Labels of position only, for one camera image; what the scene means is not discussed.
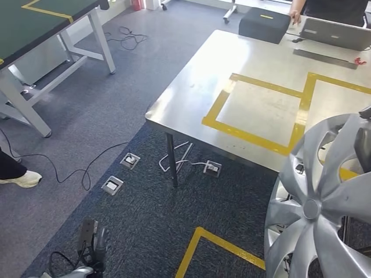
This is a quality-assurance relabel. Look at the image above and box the green top table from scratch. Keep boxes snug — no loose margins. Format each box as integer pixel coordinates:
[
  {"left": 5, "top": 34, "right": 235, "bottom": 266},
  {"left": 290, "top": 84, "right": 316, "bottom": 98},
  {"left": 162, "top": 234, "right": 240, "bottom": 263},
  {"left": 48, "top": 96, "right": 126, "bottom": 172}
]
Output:
[{"left": 0, "top": 0, "right": 116, "bottom": 138}]

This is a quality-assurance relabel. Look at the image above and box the long black floor cable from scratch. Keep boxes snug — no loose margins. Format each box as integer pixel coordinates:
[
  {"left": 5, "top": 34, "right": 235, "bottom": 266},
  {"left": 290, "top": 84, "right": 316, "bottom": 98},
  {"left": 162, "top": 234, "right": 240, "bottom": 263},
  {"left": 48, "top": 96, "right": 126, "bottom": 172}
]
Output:
[{"left": 0, "top": 128, "right": 129, "bottom": 192}]

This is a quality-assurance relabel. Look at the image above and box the grey metal bar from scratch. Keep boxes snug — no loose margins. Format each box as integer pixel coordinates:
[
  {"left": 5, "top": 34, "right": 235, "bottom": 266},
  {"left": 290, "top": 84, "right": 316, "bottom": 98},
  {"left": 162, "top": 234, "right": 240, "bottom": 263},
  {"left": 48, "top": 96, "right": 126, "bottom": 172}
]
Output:
[{"left": 292, "top": 47, "right": 358, "bottom": 71}]

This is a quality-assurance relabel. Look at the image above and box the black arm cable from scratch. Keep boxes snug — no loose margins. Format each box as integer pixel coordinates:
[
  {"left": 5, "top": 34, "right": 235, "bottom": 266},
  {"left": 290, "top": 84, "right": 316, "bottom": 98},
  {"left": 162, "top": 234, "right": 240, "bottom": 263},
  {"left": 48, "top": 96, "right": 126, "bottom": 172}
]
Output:
[{"left": 48, "top": 251, "right": 88, "bottom": 277}]

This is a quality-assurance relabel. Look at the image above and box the yellow floor tape square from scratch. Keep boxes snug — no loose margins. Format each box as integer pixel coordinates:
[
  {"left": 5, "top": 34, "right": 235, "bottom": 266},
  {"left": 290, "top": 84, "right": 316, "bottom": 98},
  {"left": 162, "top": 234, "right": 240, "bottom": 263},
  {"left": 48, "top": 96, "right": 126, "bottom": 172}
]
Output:
[{"left": 175, "top": 226, "right": 265, "bottom": 278}]

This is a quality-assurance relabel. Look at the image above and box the silver wheel hubcap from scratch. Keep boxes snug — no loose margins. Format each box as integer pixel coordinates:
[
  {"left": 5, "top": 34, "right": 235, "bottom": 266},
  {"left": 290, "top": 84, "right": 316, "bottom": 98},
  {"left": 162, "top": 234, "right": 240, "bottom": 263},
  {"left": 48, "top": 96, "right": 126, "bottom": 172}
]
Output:
[{"left": 264, "top": 113, "right": 371, "bottom": 278}]

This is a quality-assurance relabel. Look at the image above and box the black case yellow label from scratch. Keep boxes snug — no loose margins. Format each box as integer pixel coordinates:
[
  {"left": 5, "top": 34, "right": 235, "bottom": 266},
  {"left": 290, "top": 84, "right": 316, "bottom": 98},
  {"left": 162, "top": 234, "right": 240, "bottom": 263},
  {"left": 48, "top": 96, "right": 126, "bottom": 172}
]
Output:
[{"left": 239, "top": 6, "right": 292, "bottom": 45}]

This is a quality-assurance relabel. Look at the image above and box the steel workbench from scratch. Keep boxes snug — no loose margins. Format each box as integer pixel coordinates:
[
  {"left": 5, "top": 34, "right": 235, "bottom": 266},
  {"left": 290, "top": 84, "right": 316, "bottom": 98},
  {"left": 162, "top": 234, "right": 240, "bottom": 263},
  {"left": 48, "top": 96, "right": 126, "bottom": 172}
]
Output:
[{"left": 145, "top": 30, "right": 371, "bottom": 189}]

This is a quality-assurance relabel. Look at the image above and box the floor socket box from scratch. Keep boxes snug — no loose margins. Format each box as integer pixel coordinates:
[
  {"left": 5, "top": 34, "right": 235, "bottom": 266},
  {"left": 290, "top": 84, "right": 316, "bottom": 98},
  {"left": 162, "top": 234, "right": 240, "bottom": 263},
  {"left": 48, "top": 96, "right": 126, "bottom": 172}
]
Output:
[
  {"left": 203, "top": 160, "right": 223, "bottom": 178},
  {"left": 101, "top": 175, "right": 124, "bottom": 196},
  {"left": 120, "top": 152, "right": 141, "bottom": 171}
]

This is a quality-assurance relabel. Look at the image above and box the person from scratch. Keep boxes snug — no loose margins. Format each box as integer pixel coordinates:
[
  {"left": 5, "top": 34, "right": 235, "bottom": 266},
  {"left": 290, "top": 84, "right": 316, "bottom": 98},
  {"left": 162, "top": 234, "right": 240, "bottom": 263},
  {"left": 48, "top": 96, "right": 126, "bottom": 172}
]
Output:
[
  {"left": 0, "top": 147, "right": 43, "bottom": 189},
  {"left": 289, "top": 0, "right": 371, "bottom": 28}
]

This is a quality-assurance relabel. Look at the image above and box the tangled black cable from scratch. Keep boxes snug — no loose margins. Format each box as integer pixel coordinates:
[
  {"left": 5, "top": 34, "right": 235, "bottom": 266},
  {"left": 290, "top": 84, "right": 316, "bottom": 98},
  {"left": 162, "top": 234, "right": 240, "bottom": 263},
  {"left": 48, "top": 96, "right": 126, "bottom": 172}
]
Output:
[{"left": 104, "top": 25, "right": 148, "bottom": 52}]

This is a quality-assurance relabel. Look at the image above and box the grey laptop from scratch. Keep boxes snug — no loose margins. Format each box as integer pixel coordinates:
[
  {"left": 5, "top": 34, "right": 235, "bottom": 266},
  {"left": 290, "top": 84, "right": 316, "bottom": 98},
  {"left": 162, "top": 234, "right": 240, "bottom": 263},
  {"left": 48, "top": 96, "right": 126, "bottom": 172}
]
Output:
[{"left": 299, "top": 17, "right": 371, "bottom": 52}]

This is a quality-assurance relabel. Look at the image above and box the white desk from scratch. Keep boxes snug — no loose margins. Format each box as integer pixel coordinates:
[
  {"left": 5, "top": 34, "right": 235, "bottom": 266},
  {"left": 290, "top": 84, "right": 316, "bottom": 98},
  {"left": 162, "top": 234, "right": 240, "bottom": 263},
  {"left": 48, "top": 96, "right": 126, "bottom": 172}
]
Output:
[{"left": 286, "top": 15, "right": 371, "bottom": 62}]

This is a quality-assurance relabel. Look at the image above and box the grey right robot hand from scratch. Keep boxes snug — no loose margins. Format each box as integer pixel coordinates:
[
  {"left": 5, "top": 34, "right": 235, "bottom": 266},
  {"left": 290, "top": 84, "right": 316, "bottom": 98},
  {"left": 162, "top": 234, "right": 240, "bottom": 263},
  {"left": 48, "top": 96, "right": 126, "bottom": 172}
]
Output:
[{"left": 354, "top": 107, "right": 371, "bottom": 173}]

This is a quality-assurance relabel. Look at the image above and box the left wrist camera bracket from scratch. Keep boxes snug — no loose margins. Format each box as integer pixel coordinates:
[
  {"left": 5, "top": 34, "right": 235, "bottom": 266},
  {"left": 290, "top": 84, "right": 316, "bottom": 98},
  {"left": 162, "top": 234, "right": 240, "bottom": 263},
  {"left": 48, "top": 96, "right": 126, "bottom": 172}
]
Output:
[{"left": 78, "top": 218, "right": 98, "bottom": 252}]

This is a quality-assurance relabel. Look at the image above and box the white floor cable loop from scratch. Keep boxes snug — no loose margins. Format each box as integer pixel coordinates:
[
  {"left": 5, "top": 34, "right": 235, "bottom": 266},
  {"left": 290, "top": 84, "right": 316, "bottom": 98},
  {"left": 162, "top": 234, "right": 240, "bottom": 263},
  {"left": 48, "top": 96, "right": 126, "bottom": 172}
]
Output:
[{"left": 159, "top": 141, "right": 209, "bottom": 173}]

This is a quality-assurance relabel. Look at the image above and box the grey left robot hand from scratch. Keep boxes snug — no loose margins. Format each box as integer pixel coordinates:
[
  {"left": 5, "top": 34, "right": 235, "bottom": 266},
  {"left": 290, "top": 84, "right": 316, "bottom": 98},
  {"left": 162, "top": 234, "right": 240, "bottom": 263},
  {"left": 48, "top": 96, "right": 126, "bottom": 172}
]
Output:
[{"left": 87, "top": 226, "right": 110, "bottom": 275}]

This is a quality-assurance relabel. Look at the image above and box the person's hand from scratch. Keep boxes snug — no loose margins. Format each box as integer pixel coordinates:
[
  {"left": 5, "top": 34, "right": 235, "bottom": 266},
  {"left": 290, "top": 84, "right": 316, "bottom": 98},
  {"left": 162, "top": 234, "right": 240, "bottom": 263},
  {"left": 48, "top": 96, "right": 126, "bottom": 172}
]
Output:
[{"left": 289, "top": 9, "right": 302, "bottom": 25}]

